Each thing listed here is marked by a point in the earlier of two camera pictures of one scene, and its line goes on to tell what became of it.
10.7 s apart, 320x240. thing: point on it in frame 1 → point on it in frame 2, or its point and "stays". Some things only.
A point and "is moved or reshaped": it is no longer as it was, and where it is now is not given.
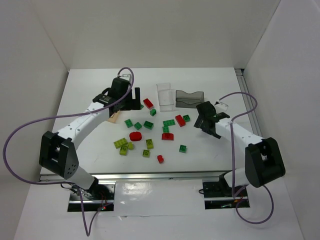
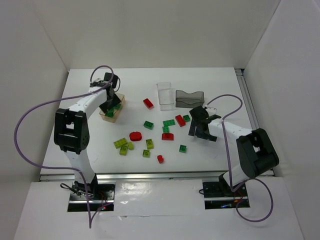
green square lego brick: x=138 y=125 is moved or reshaped
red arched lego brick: x=167 y=136 stays
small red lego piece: x=160 y=158 stays
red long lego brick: x=149 y=104 stays
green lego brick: x=128 y=123 is moved or reshaped
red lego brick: x=180 y=120 stays
